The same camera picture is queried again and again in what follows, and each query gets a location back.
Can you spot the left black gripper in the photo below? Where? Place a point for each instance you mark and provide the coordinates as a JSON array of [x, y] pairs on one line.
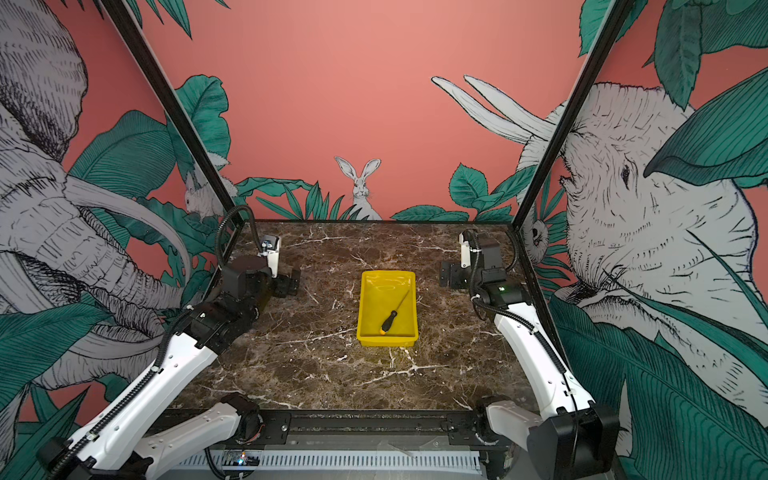
[[283, 287]]

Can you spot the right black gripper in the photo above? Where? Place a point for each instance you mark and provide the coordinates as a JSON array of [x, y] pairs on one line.
[[458, 271]]

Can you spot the black yellow screwdriver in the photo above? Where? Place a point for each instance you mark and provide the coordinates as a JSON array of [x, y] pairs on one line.
[[388, 322]]

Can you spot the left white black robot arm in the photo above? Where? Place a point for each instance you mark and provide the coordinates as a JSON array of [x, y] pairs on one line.
[[114, 445]]

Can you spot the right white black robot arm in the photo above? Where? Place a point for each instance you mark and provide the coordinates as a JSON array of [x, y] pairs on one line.
[[570, 436]]

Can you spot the yellow plastic bin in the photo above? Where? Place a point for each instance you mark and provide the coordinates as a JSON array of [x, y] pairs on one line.
[[381, 290]]

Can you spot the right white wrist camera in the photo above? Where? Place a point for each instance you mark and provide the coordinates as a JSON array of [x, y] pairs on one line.
[[465, 251]]

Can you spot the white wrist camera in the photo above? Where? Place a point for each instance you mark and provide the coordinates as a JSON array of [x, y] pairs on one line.
[[465, 251], [270, 250]]

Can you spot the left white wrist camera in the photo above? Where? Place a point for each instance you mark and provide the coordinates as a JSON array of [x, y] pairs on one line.
[[270, 250]]

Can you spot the black mounting rail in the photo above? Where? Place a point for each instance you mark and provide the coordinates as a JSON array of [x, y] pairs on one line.
[[461, 428]]

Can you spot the white slotted cable duct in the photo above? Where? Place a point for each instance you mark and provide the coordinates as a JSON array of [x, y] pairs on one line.
[[366, 460]]

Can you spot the left black frame post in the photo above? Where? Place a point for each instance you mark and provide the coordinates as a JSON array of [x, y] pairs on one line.
[[129, 30]]

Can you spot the black frame post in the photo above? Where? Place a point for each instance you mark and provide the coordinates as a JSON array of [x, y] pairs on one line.
[[607, 35], [129, 30]]

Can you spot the right black frame post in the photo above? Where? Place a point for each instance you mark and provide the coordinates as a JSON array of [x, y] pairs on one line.
[[607, 35]]

